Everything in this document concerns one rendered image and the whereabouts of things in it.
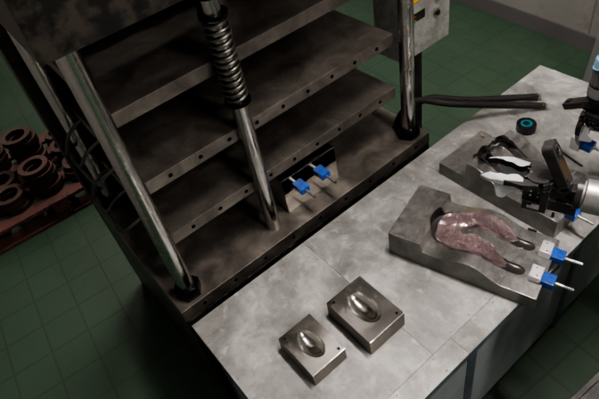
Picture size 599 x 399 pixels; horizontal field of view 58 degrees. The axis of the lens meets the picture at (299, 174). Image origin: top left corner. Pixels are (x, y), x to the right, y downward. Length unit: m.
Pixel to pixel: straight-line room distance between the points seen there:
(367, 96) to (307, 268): 0.76
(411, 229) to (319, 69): 0.67
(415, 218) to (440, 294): 0.27
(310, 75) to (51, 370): 2.03
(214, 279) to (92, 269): 1.50
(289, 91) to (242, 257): 0.65
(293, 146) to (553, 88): 1.27
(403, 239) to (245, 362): 0.66
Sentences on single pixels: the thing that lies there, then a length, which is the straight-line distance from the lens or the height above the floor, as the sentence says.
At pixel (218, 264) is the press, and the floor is 0.79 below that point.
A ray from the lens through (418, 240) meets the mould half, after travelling 1.87.
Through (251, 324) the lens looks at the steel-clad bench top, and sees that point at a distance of 1.88.
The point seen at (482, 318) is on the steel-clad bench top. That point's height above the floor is 0.80.
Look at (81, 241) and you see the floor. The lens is 3.63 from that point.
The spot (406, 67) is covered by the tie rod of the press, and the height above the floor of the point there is 1.16.
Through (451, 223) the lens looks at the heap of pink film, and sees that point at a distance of 1.94.
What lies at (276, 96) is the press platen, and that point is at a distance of 1.90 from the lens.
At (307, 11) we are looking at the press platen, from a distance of 1.86.
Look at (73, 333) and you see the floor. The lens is 3.21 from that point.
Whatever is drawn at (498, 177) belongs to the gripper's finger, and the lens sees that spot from 1.29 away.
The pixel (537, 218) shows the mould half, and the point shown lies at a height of 0.86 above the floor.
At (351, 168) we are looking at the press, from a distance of 2.30.
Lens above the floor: 2.36
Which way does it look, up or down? 43 degrees down
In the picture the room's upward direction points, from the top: 12 degrees counter-clockwise
